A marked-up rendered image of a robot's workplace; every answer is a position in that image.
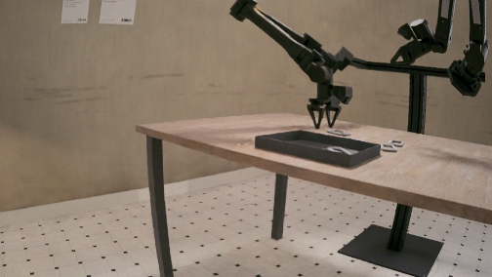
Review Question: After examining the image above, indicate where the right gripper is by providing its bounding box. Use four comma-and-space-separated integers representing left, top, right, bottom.
307, 84, 342, 130

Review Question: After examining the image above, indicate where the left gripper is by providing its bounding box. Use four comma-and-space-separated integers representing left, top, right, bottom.
390, 44, 425, 67

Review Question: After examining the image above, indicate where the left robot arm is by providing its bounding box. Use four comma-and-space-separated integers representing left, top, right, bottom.
397, 0, 489, 92

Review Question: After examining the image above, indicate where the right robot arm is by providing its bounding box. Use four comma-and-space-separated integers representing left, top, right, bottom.
229, 0, 352, 104

